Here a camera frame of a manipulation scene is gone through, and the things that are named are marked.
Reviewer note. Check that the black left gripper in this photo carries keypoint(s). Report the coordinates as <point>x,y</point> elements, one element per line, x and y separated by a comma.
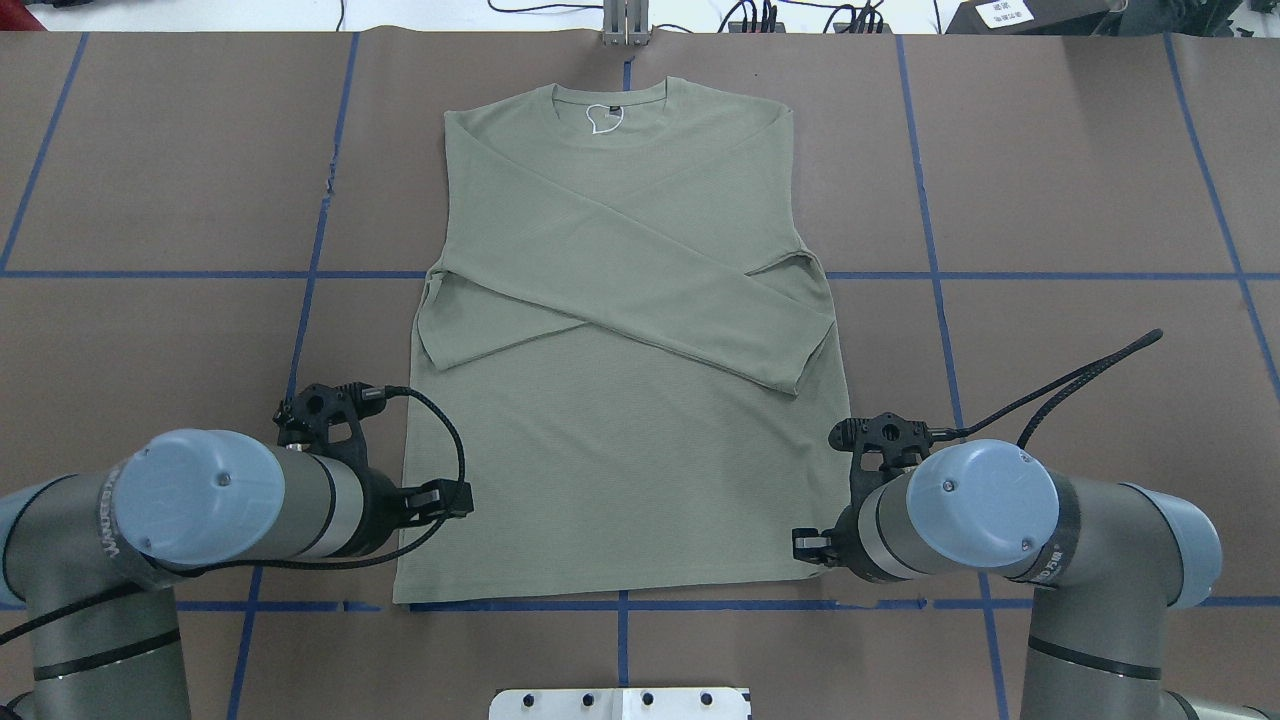
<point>381,497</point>

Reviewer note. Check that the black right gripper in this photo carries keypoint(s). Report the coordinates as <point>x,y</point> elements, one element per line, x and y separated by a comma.
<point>853,541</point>

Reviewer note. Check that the olive green long-sleeve shirt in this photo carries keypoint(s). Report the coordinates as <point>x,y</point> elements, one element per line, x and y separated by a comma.
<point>639,351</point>

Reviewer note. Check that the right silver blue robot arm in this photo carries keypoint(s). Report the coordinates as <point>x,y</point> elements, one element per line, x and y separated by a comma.
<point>1108,562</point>

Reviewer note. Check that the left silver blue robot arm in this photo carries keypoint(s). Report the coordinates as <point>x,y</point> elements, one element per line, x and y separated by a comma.
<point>96,557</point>

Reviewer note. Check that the orange black connector board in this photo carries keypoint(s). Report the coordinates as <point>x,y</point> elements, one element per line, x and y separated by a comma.
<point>816,17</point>

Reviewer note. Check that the white labelled black box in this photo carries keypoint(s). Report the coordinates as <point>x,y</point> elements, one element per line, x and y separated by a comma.
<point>1032,18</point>

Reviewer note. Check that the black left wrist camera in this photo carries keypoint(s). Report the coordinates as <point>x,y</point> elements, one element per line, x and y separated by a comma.
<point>326,421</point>

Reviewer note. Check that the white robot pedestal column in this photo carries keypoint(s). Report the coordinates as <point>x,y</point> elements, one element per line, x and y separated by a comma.
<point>696,702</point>

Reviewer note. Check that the aluminium frame post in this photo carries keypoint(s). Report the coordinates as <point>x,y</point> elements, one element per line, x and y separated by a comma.
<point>626,23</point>

